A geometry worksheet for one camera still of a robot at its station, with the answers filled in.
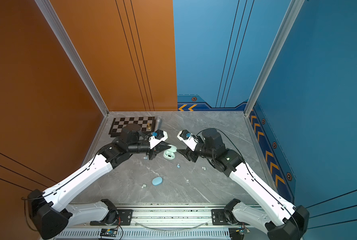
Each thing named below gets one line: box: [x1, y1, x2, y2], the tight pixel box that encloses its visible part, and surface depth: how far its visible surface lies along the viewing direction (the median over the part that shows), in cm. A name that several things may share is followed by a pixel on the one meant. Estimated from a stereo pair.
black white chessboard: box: [108, 116, 155, 137], surface depth 112 cm
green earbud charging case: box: [163, 144, 177, 160], surface depth 70 cm
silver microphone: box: [154, 118, 162, 132], surface depth 113 cm
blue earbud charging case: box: [152, 176, 163, 186], surface depth 85 cm
